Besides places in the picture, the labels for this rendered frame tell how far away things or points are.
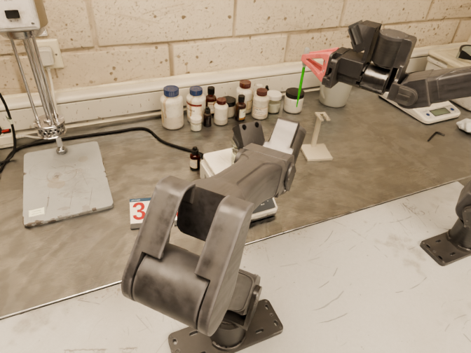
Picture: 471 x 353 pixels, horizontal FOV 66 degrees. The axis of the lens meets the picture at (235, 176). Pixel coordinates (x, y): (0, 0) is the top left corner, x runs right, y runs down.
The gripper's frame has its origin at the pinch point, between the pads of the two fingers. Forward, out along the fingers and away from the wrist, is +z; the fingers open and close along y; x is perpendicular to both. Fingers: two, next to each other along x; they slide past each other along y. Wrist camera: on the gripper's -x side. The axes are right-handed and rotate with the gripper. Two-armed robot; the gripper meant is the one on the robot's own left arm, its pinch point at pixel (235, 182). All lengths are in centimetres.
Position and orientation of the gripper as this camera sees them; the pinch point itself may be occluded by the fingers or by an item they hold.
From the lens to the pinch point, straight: 78.2
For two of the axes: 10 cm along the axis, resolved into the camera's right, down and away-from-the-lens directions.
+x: 2.2, 9.8, 0.3
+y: -9.1, 2.1, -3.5
